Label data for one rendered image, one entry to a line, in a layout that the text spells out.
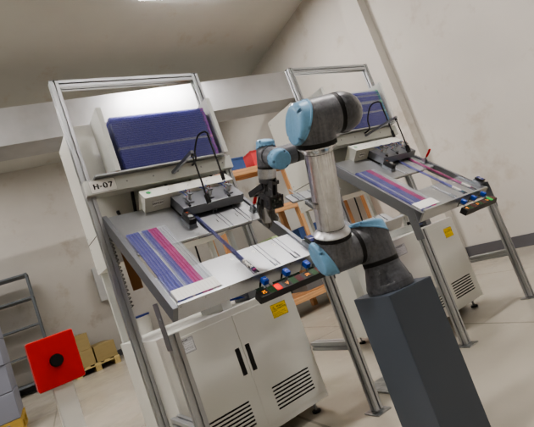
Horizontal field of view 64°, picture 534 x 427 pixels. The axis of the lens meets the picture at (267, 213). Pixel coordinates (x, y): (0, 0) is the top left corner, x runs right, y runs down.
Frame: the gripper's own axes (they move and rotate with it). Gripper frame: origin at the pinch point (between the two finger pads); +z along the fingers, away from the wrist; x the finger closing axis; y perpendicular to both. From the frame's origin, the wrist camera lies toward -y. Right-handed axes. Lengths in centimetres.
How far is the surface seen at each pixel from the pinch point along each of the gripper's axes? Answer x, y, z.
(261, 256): -2.2, -2.7, 14.2
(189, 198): -11.6, -45.7, -5.5
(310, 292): 211, -211, 191
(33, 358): -92, -3, 21
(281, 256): 5.5, 1.4, 15.3
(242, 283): -19.8, 8.7, 16.5
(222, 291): -28.9, 8.7, 16.8
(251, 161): 205, -308, 41
